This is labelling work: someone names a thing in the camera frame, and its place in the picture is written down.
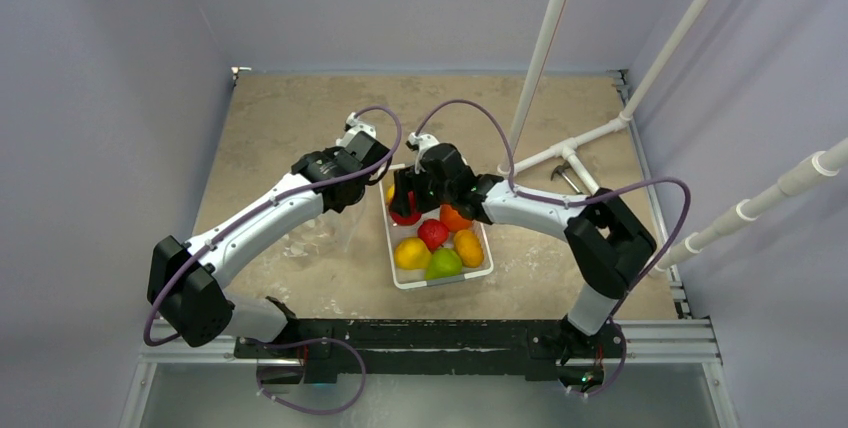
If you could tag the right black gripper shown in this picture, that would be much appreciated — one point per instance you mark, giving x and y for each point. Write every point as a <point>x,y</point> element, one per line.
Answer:
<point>411,190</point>

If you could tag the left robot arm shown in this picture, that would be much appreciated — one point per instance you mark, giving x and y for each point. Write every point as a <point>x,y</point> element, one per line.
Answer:
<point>188,280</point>

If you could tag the orange toy fruit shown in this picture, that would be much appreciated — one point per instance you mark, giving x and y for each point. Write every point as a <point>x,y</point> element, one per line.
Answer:
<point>453,220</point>

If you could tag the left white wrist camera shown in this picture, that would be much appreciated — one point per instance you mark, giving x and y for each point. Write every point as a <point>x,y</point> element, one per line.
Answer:
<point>354,126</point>

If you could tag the white jointed pipe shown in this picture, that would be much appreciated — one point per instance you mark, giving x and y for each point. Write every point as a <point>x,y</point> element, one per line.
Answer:
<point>819,167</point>

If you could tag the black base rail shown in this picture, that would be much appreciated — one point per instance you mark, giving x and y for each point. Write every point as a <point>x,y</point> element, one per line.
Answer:
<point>536,350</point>

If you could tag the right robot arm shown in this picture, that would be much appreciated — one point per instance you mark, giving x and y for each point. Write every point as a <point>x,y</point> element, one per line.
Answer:
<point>607,240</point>

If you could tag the yellow pear toy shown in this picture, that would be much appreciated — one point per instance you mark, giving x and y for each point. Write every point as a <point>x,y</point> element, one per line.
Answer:
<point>412,254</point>

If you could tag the clear zip top bag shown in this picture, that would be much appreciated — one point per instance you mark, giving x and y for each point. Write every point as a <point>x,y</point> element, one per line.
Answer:
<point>328,233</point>

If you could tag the red strawberry toy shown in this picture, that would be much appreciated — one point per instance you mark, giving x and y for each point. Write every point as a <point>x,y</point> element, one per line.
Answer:
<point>433,233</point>

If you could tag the white pipe frame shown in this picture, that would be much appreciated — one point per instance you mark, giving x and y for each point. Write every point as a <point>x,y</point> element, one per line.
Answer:
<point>569,107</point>

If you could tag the metal clamp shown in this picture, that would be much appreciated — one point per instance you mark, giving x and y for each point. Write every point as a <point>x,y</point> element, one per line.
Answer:
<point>561,171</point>

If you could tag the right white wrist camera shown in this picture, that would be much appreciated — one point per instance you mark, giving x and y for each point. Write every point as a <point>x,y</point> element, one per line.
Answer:
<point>420,143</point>

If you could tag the white plastic basket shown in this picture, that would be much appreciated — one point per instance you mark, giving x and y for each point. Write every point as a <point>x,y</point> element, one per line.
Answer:
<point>414,279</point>

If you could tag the yellow mango toy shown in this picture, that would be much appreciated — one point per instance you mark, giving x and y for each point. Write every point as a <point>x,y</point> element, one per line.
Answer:
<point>389,195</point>

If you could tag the red apple toy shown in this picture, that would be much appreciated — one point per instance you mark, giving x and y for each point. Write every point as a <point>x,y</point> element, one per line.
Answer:
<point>405,214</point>

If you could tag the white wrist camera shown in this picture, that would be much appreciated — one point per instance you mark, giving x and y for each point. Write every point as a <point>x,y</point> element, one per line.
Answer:
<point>420,143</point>
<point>354,126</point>

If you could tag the orange-yellow potato toy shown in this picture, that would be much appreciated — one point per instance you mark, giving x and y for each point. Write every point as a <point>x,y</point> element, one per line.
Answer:
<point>469,248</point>

